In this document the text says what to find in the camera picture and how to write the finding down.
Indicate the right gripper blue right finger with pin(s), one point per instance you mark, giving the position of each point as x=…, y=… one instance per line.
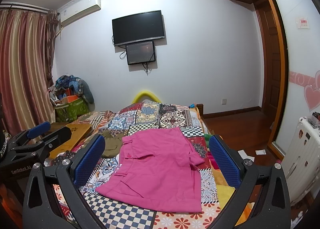
x=233, y=167

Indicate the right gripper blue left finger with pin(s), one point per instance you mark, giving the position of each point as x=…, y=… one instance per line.
x=79, y=168

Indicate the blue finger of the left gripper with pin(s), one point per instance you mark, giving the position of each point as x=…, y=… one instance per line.
x=38, y=130
x=56, y=139

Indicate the pink shorts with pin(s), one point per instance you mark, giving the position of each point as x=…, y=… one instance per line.
x=158, y=170

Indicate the white paper on floor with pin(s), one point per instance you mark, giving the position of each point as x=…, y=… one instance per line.
x=244, y=155

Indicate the small white paper scrap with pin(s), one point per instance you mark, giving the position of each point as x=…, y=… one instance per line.
x=260, y=152

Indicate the olive green folded pants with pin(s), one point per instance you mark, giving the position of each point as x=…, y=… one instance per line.
x=113, y=143

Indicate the pile of blue clothes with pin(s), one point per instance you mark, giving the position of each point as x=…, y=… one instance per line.
x=76, y=85

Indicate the colourful patchwork bedspread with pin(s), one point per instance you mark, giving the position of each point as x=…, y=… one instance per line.
x=215, y=191

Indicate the striped pink beige curtain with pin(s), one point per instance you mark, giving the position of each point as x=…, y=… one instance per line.
x=27, y=53

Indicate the yellow foam headboard arc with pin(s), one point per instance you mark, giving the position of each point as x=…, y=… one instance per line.
x=145, y=95

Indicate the white air conditioner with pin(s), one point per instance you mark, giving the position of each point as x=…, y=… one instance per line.
x=78, y=10

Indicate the white wall socket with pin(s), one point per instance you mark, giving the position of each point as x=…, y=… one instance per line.
x=224, y=101

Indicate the small black wall monitor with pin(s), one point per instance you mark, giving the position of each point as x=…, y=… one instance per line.
x=139, y=53

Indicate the black wall television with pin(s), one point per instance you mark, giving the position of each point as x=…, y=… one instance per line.
x=138, y=27

